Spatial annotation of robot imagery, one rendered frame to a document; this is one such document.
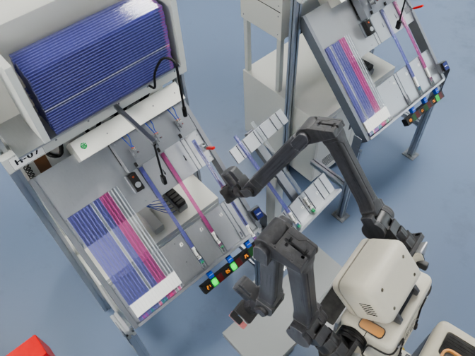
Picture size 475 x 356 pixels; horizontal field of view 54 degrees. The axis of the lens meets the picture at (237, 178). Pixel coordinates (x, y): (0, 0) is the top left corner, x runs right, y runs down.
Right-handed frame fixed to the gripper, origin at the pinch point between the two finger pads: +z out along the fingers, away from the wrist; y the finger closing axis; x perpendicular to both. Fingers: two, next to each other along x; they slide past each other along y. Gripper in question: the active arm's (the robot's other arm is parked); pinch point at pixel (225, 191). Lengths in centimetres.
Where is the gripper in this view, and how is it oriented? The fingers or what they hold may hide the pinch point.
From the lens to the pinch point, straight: 196.8
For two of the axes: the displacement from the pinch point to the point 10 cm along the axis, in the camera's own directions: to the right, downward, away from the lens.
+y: -7.5, 5.5, -3.6
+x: 5.2, 8.3, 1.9
